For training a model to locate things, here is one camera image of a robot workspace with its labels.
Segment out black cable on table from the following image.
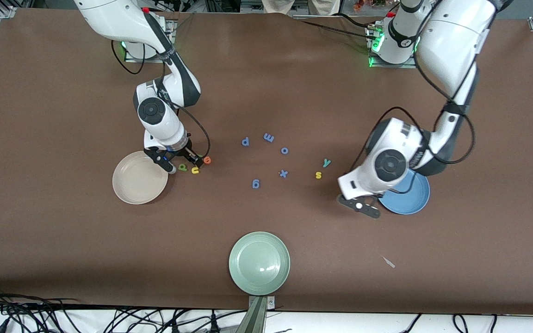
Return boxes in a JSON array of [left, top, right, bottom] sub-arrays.
[[336, 12, 376, 30], [300, 18, 378, 40]]

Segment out person in beige trousers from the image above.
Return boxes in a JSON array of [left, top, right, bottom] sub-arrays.
[[262, 0, 341, 16]]

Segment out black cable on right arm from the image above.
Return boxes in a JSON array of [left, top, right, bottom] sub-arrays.
[[111, 39, 211, 162]]

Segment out orange red background objects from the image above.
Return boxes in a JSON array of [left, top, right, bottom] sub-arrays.
[[352, 0, 390, 12]]

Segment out beige brown plate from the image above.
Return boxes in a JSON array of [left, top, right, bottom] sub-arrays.
[[112, 150, 169, 205]]

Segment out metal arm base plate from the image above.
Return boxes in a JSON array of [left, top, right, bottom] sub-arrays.
[[368, 25, 418, 69], [124, 19, 175, 63]]

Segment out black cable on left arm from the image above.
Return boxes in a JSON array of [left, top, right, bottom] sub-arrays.
[[350, 0, 476, 174]]

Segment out tangled black floor cables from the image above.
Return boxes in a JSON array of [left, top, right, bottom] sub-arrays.
[[0, 286, 82, 333]]

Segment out blue plate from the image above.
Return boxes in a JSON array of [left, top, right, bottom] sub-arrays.
[[378, 169, 431, 215]]

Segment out grey metal camera bracket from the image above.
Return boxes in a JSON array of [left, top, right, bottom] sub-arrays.
[[236, 295, 276, 333]]

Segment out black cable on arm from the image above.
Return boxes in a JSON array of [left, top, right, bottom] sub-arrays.
[[350, 0, 476, 174], [111, 39, 211, 162]]

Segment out green plate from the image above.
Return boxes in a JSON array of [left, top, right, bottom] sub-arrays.
[[229, 231, 291, 296]]

